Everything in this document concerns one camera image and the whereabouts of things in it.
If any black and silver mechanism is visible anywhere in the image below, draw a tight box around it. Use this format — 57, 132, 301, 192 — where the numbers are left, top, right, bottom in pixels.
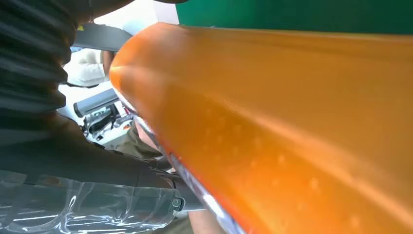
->
83, 104, 133, 143

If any grey padded bar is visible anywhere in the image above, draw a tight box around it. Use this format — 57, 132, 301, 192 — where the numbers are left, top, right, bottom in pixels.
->
73, 88, 120, 118

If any person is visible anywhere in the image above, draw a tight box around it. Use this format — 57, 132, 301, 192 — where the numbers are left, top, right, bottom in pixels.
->
114, 121, 226, 234
64, 47, 116, 88

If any grey flat panel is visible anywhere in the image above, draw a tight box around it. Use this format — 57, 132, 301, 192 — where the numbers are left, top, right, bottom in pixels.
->
72, 22, 133, 52

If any green table mat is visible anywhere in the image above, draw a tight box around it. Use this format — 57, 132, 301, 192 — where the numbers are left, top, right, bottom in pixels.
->
175, 0, 413, 36

